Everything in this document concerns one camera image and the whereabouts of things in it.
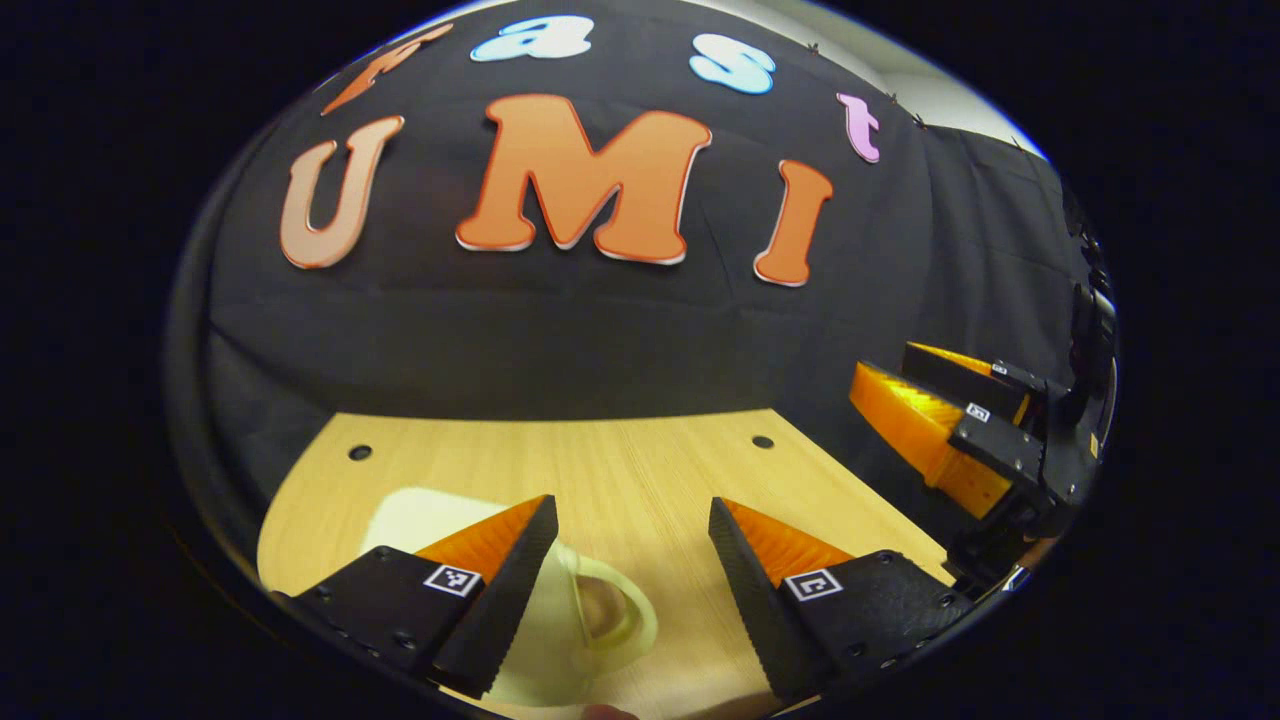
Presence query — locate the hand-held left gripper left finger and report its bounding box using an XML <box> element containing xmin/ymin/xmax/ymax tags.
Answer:
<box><xmin>272</xmin><ymin>493</ymin><xmax>560</xmax><ymax>701</ymax></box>

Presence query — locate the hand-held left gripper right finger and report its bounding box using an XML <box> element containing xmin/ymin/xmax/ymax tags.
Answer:
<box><xmin>707</xmin><ymin>496</ymin><xmax>978</xmax><ymax>706</ymax></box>

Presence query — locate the pale yellow suitcase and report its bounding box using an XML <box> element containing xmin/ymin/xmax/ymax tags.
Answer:
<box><xmin>362</xmin><ymin>487</ymin><xmax>659</xmax><ymax>708</ymax></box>

